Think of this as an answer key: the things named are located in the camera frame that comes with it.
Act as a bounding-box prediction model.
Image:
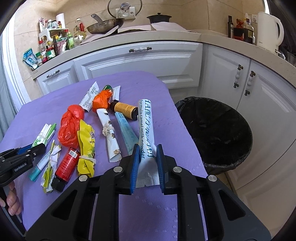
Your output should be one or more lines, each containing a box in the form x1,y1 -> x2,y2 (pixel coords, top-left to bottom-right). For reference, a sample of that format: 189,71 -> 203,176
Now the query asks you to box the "gold bottle black cap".
109,100 -> 138,121

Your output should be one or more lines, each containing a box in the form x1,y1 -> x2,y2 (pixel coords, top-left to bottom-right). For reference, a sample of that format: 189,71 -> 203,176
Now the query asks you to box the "purple tablecloth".
0,70 -> 208,241

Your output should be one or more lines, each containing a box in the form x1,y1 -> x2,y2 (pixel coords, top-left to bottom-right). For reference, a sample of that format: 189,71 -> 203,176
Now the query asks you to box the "cabinet door handle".
244,70 -> 256,96
233,64 -> 243,88

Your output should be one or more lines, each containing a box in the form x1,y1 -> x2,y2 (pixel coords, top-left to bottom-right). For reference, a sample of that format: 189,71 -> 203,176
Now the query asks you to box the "left drawer handle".
46,70 -> 60,78

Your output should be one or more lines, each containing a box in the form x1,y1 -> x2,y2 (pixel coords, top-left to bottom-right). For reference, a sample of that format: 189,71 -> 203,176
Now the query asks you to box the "dark soy sauce bottle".
243,13 -> 255,44

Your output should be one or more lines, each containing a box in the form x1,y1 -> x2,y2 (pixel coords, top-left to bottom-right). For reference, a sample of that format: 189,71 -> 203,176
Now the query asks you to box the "black lined trash bin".
175,96 -> 253,175

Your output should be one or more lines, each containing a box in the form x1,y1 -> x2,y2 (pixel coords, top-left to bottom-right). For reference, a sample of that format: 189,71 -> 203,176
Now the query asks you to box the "dark oil bottle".
228,16 -> 234,39

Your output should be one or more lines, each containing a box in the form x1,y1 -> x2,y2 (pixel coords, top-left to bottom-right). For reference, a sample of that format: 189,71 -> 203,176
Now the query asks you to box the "blue white salt bag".
23,48 -> 38,70

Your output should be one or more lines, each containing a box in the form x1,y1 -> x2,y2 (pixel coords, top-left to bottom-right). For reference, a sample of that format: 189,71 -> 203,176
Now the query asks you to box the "green white stick packet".
31,123 -> 57,147

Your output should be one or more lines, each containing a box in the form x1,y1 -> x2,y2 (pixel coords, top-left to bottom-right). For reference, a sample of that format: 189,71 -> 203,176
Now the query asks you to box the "yellow snack packet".
77,120 -> 96,177

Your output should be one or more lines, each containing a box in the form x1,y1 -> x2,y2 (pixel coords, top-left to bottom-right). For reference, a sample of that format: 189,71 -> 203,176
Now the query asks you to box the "green white wrapper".
41,140 -> 62,193

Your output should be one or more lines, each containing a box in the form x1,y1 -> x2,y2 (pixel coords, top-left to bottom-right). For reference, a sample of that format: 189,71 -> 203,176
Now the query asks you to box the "orange plastic bag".
92,89 -> 113,113

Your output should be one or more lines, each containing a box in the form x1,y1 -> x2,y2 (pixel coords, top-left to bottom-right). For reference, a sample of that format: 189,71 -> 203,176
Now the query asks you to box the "metal wok pan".
86,14 -> 125,34

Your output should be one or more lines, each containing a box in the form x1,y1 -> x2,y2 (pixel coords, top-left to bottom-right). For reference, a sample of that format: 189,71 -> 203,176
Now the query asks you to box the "white camel milk powder sachet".
136,99 -> 159,188

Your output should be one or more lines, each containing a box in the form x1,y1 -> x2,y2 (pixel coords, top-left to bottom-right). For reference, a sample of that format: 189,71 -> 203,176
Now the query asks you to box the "left cabinet door handle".
233,64 -> 243,88

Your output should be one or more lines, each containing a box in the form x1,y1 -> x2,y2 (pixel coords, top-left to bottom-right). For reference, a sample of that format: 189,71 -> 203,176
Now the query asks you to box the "black casserole pot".
147,13 -> 171,24

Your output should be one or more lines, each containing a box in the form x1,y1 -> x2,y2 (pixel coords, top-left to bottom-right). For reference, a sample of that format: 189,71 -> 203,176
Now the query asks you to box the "white electric kettle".
256,11 -> 285,55

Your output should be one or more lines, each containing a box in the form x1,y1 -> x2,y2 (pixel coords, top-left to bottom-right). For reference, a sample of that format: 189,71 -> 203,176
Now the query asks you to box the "person's left hand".
0,181 -> 22,216

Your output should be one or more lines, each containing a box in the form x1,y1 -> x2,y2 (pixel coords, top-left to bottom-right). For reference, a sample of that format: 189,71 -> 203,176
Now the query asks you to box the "glass pot lid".
107,0 -> 143,20

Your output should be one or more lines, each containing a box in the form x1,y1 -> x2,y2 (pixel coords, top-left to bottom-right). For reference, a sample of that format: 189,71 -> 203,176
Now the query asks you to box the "white stove cover cloth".
81,22 -> 189,44

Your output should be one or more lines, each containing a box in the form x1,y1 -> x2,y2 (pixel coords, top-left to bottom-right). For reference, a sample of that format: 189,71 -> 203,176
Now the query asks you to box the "green yellow small bottle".
103,85 -> 112,91

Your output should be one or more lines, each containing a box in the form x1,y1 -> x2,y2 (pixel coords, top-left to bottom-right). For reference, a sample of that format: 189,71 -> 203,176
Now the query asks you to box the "paper towel roll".
56,13 -> 66,28

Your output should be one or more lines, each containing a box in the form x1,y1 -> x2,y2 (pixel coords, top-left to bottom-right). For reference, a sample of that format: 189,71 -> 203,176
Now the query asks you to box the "white barcode wrapper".
79,81 -> 100,112

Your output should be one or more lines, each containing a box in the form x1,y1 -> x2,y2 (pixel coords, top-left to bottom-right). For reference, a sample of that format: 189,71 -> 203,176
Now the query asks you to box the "red sauce jar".
233,19 -> 244,41

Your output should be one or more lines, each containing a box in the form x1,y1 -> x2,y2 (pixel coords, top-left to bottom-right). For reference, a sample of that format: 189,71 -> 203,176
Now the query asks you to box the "white dog print sachet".
96,108 -> 122,163

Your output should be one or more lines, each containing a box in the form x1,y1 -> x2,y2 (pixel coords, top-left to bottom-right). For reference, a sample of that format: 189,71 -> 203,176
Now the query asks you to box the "red plastic bag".
58,104 -> 84,149

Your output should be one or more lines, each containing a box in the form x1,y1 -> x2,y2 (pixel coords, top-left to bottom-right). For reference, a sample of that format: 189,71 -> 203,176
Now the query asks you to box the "wide drawer handle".
129,47 -> 152,53

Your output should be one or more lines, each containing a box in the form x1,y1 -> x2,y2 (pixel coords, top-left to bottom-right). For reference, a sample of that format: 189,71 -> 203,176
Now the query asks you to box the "white spice rack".
39,28 -> 68,47

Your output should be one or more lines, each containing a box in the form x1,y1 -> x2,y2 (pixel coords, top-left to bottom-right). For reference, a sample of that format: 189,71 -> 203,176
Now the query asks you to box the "light blue sachet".
115,112 -> 138,155

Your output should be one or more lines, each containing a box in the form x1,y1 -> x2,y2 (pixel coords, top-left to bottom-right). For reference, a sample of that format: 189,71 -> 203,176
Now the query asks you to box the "cooking oil bottle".
74,18 -> 87,46

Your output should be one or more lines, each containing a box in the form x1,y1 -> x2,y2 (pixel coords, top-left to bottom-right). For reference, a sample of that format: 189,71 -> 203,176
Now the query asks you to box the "teal white tube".
29,151 -> 51,182

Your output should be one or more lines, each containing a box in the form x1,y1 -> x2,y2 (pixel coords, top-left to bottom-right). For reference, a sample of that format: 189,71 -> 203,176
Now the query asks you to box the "right cabinet door handle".
244,70 -> 256,96

